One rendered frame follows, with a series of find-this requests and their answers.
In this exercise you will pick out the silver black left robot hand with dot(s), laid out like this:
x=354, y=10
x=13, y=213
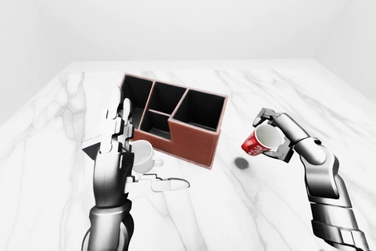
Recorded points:
x=110, y=174

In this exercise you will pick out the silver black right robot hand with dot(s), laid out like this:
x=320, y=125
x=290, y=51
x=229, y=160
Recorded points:
x=321, y=168

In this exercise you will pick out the red mug with white print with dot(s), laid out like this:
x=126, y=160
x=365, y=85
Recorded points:
x=252, y=145

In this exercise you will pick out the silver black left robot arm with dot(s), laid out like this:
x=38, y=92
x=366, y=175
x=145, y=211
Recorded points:
x=108, y=227

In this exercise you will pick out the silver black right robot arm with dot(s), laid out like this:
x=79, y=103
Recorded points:
x=335, y=224

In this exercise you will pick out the red-brown desk caddy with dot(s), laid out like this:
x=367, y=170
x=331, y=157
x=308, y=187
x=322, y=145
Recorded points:
x=194, y=145

